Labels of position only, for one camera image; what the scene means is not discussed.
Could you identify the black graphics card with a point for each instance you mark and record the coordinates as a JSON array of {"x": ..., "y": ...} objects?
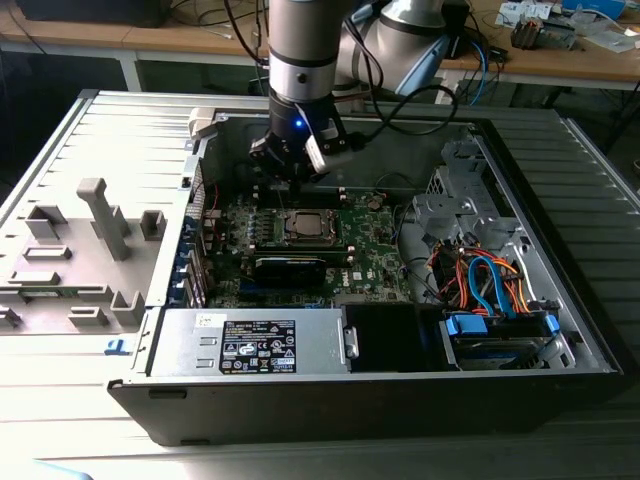
[{"x": 290, "y": 272}]

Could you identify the blue box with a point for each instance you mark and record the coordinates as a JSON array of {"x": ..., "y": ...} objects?
[{"x": 595, "y": 7}]

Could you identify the black PC case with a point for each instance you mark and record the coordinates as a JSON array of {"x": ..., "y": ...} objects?
[{"x": 300, "y": 415}]

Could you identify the small white box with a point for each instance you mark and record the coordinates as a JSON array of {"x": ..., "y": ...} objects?
[{"x": 445, "y": 96}]

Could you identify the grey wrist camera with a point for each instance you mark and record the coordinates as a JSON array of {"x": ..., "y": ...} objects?
[{"x": 260, "y": 147}]

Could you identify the hard disk in blue carrier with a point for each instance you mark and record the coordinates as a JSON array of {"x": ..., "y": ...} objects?
[{"x": 465, "y": 327}]

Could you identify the white printed paper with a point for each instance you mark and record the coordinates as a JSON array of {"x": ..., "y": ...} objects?
[{"x": 520, "y": 10}]

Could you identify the finned heat sink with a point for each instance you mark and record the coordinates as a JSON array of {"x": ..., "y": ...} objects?
[{"x": 525, "y": 34}]

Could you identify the CPU socket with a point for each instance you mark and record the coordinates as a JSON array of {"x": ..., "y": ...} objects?
[{"x": 312, "y": 241}]

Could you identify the metal drive cage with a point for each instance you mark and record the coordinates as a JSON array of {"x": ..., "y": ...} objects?
[{"x": 440, "y": 210}]

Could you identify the grey parts rack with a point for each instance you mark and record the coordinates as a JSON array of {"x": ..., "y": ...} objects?
[{"x": 90, "y": 260}]

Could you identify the grey metal device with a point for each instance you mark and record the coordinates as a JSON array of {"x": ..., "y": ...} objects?
[{"x": 557, "y": 35}]

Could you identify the blue expansion slot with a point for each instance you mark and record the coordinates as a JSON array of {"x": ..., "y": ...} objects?
[{"x": 248, "y": 289}]

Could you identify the grey power supply unit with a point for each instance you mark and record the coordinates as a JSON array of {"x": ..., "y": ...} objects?
[{"x": 190, "y": 345}]

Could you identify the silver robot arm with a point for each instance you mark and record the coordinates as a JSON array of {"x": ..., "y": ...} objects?
[{"x": 300, "y": 40}]

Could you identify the round coin battery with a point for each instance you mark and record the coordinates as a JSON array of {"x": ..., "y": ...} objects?
[{"x": 374, "y": 202}]

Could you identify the long wooden desk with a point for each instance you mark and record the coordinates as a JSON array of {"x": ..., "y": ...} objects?
[{"x": 75, "y": 37}]

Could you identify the black monitor stand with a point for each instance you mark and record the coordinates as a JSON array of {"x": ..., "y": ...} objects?
[{"x": 457, "y": 30}]

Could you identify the clear plastic bag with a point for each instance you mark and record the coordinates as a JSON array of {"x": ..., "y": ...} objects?
[{"x": 607, "y": 37}]

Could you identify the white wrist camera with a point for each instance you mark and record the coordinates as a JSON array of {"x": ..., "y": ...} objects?
[{"x": 316, "y": 155}]

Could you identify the green RAM stick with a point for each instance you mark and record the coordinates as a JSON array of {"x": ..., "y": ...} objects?
[{"x": 62, "y": 293}]

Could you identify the green motherboard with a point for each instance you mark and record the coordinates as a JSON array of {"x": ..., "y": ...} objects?
[{"x": 372, "y": 245}]

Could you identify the black box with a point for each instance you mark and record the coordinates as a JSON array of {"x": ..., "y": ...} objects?
[{"x": 90, "y": 12}]

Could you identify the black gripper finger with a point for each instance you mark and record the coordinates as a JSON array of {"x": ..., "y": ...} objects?
[
  {"x": 280, "y": 167},
  {"x": 306, "y": 175}
]

